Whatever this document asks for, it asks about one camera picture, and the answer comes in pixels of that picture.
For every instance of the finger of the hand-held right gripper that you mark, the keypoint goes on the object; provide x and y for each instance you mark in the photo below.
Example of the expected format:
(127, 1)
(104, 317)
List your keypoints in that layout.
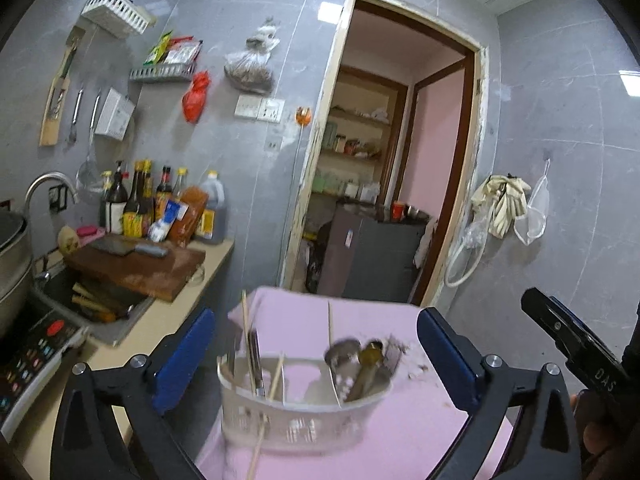
(547, 312)

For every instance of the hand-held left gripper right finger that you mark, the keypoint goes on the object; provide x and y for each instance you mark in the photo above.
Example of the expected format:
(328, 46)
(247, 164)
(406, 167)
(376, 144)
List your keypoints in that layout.
(445, 355)

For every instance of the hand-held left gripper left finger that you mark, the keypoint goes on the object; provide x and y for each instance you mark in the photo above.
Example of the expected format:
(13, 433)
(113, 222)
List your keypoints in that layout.
(185, 355)

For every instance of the metal knife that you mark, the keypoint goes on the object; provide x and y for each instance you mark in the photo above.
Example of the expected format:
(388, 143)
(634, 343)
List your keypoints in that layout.
(257, 365)

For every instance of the brass spoon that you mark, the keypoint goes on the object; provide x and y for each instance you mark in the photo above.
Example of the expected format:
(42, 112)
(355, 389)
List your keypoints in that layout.
(367, 365)

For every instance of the white plastic utensil basket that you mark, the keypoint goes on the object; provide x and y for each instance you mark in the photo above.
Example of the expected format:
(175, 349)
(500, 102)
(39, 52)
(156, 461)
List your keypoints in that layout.
(300, 425)

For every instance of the person's right hand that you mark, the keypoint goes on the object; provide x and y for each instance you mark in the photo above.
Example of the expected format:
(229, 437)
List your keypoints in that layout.
(595, 435)

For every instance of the small glass dish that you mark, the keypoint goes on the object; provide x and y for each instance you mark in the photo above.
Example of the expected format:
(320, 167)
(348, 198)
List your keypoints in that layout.
(196, 275)

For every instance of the wooden cutting board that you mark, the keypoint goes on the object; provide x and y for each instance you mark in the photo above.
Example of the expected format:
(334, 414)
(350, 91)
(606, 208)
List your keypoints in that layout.
(145, 272)

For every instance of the pink tablecloth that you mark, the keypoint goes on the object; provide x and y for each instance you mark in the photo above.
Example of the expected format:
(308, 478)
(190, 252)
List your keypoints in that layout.
(400, 435)

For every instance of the clear hanging plastic bag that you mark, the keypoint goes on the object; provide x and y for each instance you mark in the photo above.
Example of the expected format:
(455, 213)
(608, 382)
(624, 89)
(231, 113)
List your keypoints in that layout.
(535, 210)

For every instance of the beige kitchen counter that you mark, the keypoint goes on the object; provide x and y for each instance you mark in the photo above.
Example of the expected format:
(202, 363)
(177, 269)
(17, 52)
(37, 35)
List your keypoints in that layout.
(217, 256)

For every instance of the steel sink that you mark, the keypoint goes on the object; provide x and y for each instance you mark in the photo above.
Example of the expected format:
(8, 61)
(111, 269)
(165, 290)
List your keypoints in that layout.
(95, 300)

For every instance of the beige work gloves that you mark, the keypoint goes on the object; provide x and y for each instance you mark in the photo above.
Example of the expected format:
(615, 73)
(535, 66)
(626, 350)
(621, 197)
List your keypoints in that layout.
(502, 205)

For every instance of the steel cleaver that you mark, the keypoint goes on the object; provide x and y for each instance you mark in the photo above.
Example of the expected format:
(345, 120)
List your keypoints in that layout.
(125, 247)

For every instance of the grey cabinet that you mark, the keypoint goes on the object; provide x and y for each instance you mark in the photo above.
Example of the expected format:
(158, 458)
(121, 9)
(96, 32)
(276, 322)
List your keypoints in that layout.
(370, 255)

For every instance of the blue and white packet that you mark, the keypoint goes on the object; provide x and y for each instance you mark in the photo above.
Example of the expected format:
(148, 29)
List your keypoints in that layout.
(167, 220)

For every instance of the brown snack packet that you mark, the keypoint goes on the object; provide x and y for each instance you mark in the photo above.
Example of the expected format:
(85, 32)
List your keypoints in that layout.
(187, 215)

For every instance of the yellow-labelled dark bottle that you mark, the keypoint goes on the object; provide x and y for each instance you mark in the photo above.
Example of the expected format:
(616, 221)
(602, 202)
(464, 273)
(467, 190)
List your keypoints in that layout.
(134, 222)

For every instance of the metal bowl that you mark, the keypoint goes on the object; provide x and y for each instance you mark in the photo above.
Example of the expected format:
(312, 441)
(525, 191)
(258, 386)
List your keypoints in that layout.
(417, 212)

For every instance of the large dark sauce jug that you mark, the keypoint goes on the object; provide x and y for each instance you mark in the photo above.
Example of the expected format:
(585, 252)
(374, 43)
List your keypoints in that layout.
(212, 210)

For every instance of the induction cooker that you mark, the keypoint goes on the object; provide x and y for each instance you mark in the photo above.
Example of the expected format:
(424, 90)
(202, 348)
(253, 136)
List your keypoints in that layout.
(35, 355)

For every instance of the red cup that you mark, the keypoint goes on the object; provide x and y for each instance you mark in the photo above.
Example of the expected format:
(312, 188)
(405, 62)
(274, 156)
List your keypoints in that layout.
(399, 211)

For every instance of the pink sponge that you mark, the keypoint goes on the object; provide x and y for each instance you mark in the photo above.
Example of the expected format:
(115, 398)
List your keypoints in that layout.
(90, 231)

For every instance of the black-topped dark bottle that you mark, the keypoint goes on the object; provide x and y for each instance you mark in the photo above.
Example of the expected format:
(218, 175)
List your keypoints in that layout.
(117, 210)

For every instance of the beige loofah scrubber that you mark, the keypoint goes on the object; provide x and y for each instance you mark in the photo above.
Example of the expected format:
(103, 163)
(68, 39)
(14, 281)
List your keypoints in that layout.
(68, 241)

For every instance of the red-capped dark bottle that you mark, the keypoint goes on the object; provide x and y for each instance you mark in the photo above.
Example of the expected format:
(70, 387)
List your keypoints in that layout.
(164, 185)

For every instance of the clear yellow-capped bottle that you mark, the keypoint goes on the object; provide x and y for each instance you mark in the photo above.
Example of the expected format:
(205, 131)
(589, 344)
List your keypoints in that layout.
(181, 182)

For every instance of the tall yellow-capped dark bottle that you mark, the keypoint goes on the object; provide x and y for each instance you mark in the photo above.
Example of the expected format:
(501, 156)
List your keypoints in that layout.
(148, 185)

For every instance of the small yellow-capped bottle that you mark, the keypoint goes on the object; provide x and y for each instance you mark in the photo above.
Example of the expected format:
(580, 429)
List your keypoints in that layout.
(105, 200)

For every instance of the large metal pot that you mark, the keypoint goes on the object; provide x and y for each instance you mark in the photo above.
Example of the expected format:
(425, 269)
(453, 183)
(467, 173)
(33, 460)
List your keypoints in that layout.
(12, 265)

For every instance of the hanging metal strainer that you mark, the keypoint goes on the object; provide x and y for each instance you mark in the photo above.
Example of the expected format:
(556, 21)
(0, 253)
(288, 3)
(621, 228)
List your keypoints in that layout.
(89, 175)

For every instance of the wooden pantry shelf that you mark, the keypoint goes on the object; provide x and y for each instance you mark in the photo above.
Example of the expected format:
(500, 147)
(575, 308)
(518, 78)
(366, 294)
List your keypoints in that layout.
(350, 155)

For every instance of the chrome faucet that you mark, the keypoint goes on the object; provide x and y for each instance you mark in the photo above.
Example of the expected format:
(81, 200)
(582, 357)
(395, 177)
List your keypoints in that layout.
(47, 177)

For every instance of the white paper box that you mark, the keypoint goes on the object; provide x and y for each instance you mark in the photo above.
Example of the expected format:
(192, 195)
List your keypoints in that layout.
(115, 112)

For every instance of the red plastic bag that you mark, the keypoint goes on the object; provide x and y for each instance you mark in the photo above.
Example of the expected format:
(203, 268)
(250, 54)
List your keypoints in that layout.
(196, 97)

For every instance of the hanging metal peeler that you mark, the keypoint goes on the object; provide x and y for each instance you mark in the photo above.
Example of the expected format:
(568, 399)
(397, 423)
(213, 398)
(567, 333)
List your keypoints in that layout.
(76, 110)

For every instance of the wooden knife holder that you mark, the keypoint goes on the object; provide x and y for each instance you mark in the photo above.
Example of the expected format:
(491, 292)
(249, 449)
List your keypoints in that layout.
(55, 105)

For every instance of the clear bag of dried goods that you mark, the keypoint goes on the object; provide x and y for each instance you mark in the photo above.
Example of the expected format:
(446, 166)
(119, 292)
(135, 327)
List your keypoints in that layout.
(250, 70)

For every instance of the seasoning packets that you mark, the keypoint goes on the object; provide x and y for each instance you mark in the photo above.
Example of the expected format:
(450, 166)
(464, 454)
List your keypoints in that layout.
(175, 50)

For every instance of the wooden door frame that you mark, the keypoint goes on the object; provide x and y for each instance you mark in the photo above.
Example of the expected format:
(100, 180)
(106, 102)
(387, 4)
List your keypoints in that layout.
(465, 160)

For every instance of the black wall outlet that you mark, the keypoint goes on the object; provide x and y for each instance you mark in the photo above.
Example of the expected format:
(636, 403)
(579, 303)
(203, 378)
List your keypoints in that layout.
(58, 197)

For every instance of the small grey wall socket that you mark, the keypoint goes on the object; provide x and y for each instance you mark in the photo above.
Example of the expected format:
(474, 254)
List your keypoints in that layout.
(272, 145)

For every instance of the orange wall hook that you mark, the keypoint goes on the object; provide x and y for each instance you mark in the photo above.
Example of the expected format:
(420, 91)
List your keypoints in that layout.
(303, 116)

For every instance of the metal wall rack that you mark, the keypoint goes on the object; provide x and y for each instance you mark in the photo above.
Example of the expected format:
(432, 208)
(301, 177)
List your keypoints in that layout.
(160, 73)

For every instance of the white wall basket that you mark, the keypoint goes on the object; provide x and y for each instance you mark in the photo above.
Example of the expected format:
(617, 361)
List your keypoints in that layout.
(117, 12)

